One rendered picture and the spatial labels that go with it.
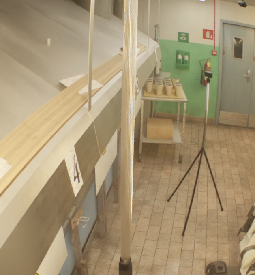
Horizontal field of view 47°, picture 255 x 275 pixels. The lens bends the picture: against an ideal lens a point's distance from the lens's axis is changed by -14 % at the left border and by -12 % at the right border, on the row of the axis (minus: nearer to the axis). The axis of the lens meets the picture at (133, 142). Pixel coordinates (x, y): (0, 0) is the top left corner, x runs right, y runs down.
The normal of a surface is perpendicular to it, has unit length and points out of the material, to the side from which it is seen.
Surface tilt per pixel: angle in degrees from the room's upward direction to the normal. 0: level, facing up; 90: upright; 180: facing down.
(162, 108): 90
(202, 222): 0
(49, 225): 80
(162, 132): 90
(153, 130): 90
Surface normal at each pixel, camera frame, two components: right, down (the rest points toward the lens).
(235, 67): -0.18, 0.40
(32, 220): 0.97, -0.07
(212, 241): 0.03, -0.91
